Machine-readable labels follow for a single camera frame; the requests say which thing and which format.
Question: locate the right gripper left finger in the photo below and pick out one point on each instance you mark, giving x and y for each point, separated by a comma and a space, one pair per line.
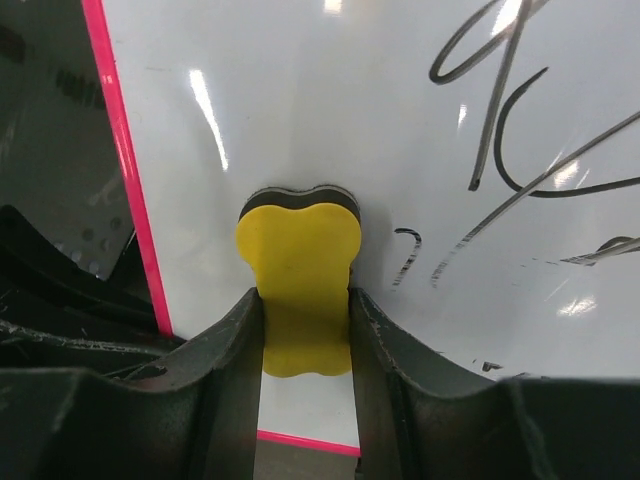
191, 414

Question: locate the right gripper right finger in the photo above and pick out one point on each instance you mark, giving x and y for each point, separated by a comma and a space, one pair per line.
421, 416

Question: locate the yellow whiteboard eraser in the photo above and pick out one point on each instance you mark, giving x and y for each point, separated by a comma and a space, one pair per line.
300, 246

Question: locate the pink framed whiteboard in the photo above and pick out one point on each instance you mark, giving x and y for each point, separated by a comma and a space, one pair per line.
492, 147

